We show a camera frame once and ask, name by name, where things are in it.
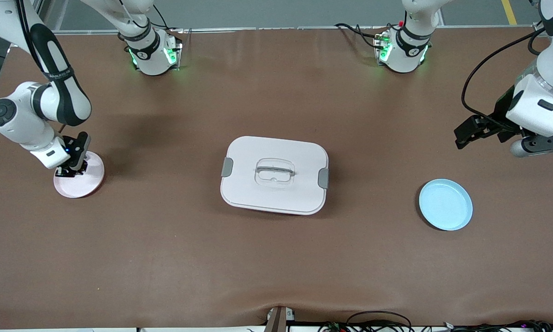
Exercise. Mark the white lidded storage box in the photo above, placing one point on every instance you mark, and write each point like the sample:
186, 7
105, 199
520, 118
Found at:
244, 193

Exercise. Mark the light blue round plate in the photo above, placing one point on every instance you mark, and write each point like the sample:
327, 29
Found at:
444, 205

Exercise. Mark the aluminium frame post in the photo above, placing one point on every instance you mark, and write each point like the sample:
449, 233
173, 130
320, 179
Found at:
35, 14

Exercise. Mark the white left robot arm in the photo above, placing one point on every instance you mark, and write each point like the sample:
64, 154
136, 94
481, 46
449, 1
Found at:
397, 61

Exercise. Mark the silver table edge rail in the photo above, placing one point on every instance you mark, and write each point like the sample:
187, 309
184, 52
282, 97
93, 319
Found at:
258, 29

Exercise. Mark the grey box latch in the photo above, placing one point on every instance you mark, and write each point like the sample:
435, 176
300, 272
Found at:
323, 178
227, 167

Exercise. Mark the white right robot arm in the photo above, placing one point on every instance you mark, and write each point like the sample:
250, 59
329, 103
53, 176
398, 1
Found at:
27, 120

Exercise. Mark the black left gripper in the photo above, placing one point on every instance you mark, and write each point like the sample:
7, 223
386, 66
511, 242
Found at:
502, 112

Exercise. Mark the pink round plate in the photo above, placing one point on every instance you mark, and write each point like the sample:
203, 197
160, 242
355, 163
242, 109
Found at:
80, 186

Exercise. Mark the brown table edge bracket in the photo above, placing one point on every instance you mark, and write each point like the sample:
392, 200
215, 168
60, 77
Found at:
278, 320

